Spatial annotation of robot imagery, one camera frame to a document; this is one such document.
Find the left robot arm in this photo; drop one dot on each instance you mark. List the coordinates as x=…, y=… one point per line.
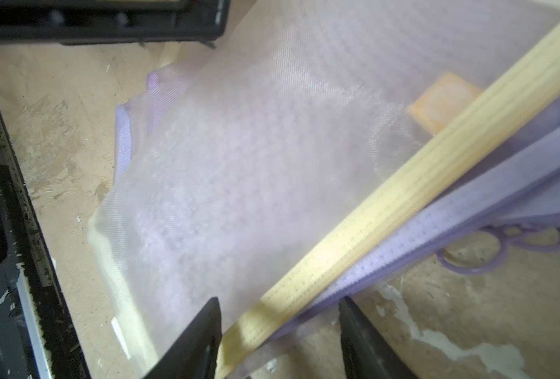
x=112, y=22

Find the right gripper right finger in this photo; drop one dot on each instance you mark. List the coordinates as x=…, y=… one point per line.
x=366, y=354

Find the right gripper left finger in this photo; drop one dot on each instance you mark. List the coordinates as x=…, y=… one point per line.
x=194, y=353

